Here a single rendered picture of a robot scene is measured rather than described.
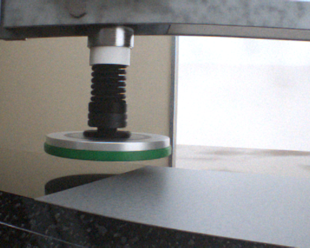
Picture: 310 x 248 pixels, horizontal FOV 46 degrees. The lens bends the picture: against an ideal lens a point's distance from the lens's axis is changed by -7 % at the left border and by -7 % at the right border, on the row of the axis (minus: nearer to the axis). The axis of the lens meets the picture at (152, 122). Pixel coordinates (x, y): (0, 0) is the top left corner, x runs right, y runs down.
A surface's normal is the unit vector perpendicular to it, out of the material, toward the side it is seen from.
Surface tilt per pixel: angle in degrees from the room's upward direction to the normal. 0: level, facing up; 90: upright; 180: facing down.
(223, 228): 0
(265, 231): 0
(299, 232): 0
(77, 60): 90
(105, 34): 90
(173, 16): 90
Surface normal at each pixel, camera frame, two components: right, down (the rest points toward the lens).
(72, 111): -0.33, 0.04
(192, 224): 0.03, -1.00
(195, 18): 0.04, 0.05
